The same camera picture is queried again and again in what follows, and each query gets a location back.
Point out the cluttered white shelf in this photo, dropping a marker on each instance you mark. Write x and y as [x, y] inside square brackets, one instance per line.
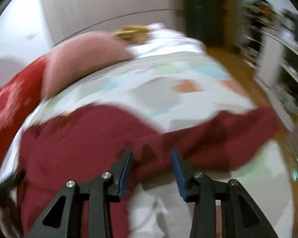
[275, 42]

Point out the red heart print comforter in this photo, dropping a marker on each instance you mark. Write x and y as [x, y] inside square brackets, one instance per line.
[15, 99]

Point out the dark green door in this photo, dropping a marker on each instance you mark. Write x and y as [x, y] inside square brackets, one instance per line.
[201, 10]

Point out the pink ribbed pillow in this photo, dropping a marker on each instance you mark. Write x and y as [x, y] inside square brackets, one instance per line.
[84, 59]

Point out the dark red garment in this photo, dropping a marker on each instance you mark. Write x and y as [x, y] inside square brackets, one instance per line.
[84, 141]

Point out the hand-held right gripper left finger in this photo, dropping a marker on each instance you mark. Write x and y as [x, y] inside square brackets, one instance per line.
[123, 178]

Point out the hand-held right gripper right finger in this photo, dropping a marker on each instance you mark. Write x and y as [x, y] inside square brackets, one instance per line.
[180, 178]

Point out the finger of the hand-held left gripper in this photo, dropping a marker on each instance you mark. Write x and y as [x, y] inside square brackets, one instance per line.
[5, 191]

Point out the heart patterned quilt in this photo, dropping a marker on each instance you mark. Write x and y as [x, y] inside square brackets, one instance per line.
[164, 89]

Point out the white panelled wardrobe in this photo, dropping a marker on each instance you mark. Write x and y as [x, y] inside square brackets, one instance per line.
[101, 2]

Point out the round grey headboard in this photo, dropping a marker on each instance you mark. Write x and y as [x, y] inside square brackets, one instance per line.
[5, 72]

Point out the white wall outlet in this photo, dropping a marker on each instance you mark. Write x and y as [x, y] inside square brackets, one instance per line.
[31, 36]

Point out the yellow striped cloth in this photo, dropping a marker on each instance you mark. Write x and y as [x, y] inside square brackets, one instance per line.
[130, 32]

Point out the white bed sheet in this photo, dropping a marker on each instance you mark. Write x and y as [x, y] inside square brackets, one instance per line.
[171, 42]

